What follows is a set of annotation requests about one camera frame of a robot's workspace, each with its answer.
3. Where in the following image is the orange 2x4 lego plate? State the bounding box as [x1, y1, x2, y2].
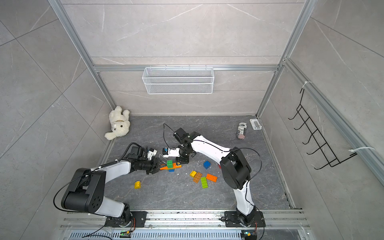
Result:
[160, 163, 182, 170]

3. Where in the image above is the yellow lego brick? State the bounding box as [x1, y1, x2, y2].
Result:
[190, 171, 197, 178]
[134, 181, 141, 189]

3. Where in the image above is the dark green lego brick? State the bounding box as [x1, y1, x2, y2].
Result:
[167, 160, 173, 169]

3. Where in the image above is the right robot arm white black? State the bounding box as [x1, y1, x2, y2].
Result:
[173, 128, 257, 227]

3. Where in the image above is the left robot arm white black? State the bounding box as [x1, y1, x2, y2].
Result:
[54, 143, 160, 228]

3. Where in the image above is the small blue lego brick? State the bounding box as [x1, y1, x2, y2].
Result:
[203, 161, 211, 169]

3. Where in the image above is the orange lego plate right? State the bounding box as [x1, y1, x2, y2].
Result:
[206, 174, 218, 183]

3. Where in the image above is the light green lego plate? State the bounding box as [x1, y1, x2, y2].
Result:
[200, 177, 208, 189]

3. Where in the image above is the white teddy bear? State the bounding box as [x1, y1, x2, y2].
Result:
[105, 106, 131, 141]

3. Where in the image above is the flag pattern can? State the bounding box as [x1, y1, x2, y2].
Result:
[236, 122, 248, 140]

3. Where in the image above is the small white box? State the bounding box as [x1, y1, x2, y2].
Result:
[250, 118, 263, 131]

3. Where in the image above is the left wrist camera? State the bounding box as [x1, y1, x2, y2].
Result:
[147, 148, 157, 161]

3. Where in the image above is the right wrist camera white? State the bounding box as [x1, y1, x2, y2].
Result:
[162, 148, 180, 158]

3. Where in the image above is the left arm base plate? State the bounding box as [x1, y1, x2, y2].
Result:
[105, 211, 148, 228]

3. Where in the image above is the white wire mesh basket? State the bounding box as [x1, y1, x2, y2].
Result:
[142, 67, 215, 95]

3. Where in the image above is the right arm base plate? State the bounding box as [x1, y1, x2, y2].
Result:
[221, 211, 266, 228]

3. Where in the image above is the black wire hook rack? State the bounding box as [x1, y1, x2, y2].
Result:
[288, 89, 358, 170]

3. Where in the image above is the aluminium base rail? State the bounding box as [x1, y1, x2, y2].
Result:
[54, 209, 315, 240]

